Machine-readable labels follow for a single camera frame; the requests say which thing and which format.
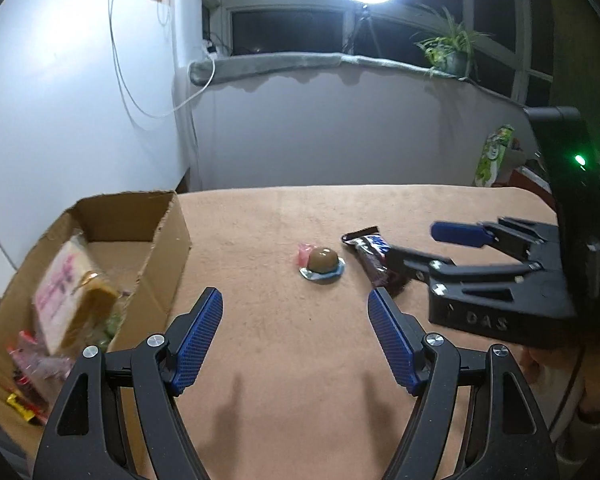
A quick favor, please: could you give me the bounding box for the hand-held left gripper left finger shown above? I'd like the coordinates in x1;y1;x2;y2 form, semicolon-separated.
32;287;224;480

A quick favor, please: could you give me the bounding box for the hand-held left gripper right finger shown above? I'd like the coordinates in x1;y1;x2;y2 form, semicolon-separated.
367;287;561;480

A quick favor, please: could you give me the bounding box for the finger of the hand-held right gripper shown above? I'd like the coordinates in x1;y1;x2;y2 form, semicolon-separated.
430;216;558;263
386;245;543;291

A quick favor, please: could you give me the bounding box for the black chocolate bar packet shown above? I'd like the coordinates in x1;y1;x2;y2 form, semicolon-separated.
341;226;406;296

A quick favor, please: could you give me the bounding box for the green candy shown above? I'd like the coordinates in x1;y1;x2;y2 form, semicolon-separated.
97;312;123;348

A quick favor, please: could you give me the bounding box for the brown cardboard box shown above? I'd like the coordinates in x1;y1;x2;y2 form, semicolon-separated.
0;190;193;428

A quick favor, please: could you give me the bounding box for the brown jelly cup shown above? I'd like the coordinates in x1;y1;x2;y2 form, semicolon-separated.
297;242;346;283

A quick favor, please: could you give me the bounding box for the sliced bread packet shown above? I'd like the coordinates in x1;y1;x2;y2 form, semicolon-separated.
32;237;121;356

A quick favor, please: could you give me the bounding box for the yellow foil snack wrapper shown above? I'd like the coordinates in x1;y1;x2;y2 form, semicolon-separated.
5;392;48;423

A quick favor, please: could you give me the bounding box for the person's right hand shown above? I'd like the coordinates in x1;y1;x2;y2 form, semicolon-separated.
522;346;586;403

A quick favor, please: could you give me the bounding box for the red-brown cabinet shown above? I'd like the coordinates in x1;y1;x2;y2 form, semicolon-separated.
500;160;556;206

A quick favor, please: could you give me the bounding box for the green snack bag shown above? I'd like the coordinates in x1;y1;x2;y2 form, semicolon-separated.
474;125;516;188

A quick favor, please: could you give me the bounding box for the potted spider plant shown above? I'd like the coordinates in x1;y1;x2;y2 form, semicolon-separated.
412;4;491;81

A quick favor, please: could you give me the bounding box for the black light tripod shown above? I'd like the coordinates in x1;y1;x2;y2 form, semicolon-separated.
342;4;381;56

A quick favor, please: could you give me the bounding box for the grey windowsill cloth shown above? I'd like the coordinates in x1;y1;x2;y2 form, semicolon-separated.
187;51;526;108

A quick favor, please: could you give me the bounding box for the white partition panel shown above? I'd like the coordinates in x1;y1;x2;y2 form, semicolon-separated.
0;0;191;301

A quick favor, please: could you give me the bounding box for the white cable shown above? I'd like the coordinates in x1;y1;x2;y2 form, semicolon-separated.
107;0;216;118

